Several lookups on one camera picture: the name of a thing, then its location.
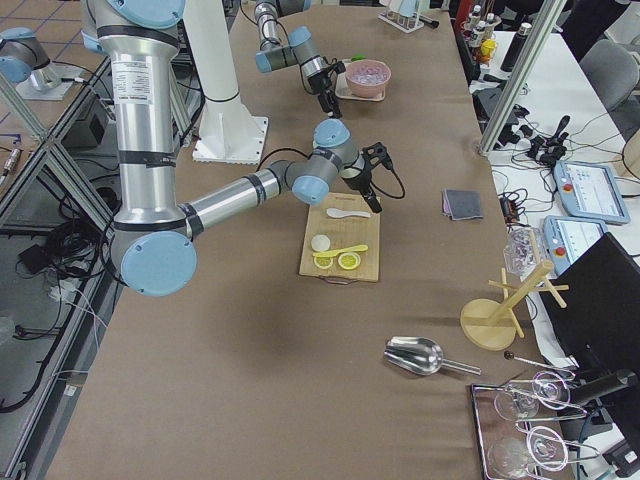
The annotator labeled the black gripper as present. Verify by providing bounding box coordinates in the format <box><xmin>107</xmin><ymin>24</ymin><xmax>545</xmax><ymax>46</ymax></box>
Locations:
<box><xmin>344</xmin><ymin>166</ymin><xmax>382</xmax><ymax>214</ymax></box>
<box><xmin>307</xmin><ymin>69</ymin><xmax>342</xmax><ymax>118</ymax></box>

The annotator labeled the white ceramic spoon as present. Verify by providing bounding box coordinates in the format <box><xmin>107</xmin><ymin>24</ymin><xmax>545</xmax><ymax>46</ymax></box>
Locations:
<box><xmin>326</xmin><ymin>207</ymin><xmax>371</xmax><ymax>219</ymax></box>

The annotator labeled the mint green ceramic bowl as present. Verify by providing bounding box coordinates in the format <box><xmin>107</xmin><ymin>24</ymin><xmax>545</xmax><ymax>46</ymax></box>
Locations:
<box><xmin>340</xmin><ymin>168</ymin><xmax>360</xmax><ymax>179</ymax></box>

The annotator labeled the pink bowl of ice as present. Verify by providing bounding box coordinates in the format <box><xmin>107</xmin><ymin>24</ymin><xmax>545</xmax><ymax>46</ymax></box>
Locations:
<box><xmin>345</xmin><ymin>59</ymin><xmax>391</xmax><ymax>98</ymax></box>

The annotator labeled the metal ice scoop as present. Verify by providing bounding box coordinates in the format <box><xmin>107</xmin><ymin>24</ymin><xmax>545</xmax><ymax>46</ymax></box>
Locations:
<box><xmin>384</xmin><ymin>336</ymin><xmax>482</xmax><ymax>376</ymax></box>

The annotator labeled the black bar spoon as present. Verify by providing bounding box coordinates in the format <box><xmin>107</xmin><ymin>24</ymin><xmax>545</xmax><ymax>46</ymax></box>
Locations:
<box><xmin>503</xmin><ymin>350</ymin><xmax>571</xmax><ymax>372</ymax></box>

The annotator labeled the cream plastic tray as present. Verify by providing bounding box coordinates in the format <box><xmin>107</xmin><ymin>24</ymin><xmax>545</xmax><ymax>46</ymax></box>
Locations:
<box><xmin>336</xmin><ymin>72</ymin><xmax>385</xmax><ymax>101</ymax></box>

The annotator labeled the bamboo cutting board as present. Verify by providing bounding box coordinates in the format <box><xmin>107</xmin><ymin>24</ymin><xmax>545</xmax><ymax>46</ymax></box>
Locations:
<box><xmin>298</xmin><ymin>193</ymin><xmax>380</xmax><ymax>282</ymax></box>

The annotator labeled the white half egg shape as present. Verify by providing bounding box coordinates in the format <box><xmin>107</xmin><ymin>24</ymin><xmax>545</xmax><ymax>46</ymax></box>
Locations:
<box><xmin>311</xmin><ymin>234</ymin><xmax>331</xmax><ymax>252</ymax></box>

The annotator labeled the purple folded cloth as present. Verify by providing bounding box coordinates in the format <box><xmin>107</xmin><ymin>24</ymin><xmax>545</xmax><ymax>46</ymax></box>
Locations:
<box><xmin>442</xmin><ymin>191</ymin><xmax>451</xmax><ymax>217</ymax></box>

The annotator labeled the grey folded cloth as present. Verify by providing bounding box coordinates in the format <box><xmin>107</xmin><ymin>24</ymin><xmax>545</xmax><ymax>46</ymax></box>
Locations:
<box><xmin>442</xmin><ymin>189</ymin><xmax>483</xmax><ymax>220</ymax></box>

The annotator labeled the crystal glass cup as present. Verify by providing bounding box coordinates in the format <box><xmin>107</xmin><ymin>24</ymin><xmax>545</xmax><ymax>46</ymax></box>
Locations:
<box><xmin>503</xmin><ymin>227</ymin><xmax>541</xmax><ymax>277</ymax></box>

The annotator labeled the wooden mug tree stand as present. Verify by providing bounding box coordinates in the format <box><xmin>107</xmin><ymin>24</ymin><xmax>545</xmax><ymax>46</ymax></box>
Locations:
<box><xmin>460</xmin><ymin>260</ymin><xmax>569</xmax><ymax>351</ymax></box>

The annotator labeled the black water bottle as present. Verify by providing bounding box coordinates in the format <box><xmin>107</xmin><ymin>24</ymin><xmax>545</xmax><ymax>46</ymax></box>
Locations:
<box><xmin>500</xmin><ymin>22</ymin><xmax>532</xmax><ymax>73</ymax></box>

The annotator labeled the lower teach pendant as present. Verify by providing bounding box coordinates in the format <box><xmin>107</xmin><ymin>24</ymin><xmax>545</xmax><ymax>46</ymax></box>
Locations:
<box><xmin>543</xmin><ymin>215</ymin><xmax>608</xmax><ymax>275</ymax></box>

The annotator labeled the teach pendant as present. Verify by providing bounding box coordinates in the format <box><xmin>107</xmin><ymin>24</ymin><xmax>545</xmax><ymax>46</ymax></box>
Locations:
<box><xmin>543</xmin><ymin>215</ymin><xmax>608</xmax><ymax>275</ymax></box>
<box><xmin>553</xmin><ymin>160</ymin><xmax>631</xmax><ymax>225</ymax></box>

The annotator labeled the upper teach pendant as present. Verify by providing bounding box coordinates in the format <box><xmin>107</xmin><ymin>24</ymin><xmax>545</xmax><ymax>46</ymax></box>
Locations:
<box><xmin>553</xmin><ymin>160</ymin><xmax>631</xmax><ymax>225</ymax></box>

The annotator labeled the upper wine glass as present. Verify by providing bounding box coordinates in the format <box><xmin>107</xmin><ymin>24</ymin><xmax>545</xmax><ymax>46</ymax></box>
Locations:
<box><xmin>494</xmin><ymin>371</ymin><xmax>570</xmax><ymax>421</ymax></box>

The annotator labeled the black monitor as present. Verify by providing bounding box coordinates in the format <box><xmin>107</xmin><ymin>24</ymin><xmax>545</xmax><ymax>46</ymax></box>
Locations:
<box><xmin>540</xmin><ymin>233</ymin><xmax>639</xmax><ymax>373</ymax></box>

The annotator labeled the wine glass rack tray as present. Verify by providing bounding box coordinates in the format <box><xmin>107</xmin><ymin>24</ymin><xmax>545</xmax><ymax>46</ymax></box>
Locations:
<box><xmin>469</xmin><ymin>370</ymin><xmax>599</xmax><ymax>479</ymax></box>

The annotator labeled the lower wine glass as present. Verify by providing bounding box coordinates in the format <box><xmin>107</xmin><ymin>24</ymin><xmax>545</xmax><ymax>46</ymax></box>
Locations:
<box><xmin>486</xmin><ymin>426</ymin><xmax>569</xmax><ymax>479</ymax></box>

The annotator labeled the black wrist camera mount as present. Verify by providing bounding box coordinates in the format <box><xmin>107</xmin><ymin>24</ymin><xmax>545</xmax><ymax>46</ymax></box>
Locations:
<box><xmin>361</xmin><ymin>142</ymin><xmax>394</xmax><ymax>171</ymax></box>

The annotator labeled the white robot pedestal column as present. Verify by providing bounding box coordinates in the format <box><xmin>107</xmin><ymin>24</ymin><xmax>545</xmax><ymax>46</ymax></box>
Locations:
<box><xmin>183</xmin><ymin>0</ymin><xmax>268</xmax><ymax>164</ymax></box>

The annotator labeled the copper wire bottle basket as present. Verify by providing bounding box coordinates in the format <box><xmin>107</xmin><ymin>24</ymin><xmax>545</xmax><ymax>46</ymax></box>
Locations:
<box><xmin>461</xmin><ymin>5</ymin><xmax>502</xmax><ymax>65</ymax></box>

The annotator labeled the aluminium frame post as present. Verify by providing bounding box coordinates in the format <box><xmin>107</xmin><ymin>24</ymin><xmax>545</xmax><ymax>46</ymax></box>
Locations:
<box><xmin>478</xmin><ymin>0</ymin><xmax>566</xmax><ymax>157</ymax></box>

